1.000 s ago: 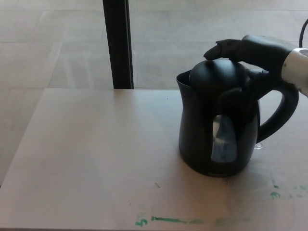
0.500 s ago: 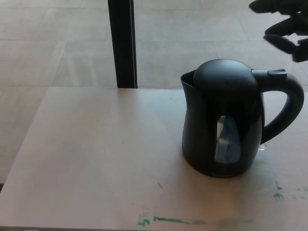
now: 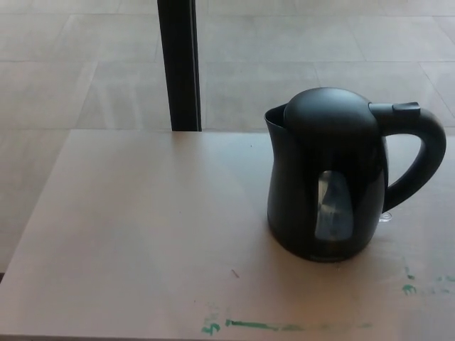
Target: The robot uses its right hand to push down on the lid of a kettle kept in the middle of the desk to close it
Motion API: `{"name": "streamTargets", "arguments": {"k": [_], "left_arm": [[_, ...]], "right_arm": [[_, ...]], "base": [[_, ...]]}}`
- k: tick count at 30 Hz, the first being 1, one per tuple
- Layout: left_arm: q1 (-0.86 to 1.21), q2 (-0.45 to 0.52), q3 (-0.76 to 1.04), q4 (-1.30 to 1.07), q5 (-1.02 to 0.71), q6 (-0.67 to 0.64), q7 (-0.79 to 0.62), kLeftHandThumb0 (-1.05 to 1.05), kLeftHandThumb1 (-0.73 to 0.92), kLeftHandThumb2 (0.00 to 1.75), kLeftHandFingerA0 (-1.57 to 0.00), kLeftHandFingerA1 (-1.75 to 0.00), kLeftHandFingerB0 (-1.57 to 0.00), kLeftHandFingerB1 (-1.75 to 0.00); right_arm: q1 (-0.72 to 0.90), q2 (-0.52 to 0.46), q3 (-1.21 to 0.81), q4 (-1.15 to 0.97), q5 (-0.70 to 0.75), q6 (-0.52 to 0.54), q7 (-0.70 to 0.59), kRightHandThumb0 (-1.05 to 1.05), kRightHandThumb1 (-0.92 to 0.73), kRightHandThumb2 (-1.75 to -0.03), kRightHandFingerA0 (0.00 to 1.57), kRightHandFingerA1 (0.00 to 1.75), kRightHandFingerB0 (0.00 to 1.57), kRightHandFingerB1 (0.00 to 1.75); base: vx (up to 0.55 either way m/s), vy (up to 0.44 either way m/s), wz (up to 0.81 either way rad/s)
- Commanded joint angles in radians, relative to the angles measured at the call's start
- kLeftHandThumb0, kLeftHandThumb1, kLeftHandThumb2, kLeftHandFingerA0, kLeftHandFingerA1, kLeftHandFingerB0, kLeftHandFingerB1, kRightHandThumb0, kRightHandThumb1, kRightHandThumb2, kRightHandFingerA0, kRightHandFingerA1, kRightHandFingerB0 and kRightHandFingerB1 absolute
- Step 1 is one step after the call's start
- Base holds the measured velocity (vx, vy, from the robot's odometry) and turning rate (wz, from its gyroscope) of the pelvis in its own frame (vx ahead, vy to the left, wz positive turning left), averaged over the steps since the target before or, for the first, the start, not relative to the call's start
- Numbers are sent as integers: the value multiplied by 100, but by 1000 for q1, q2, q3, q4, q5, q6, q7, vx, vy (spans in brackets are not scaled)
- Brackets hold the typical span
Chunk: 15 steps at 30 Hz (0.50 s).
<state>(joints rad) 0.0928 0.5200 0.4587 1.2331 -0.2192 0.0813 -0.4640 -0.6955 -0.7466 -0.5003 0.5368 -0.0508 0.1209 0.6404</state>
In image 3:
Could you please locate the black electric kettle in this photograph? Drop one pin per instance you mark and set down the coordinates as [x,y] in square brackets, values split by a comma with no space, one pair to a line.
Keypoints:
[295,199]

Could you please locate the black vertical post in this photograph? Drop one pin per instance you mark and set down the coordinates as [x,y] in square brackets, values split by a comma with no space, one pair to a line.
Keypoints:
[181,71]

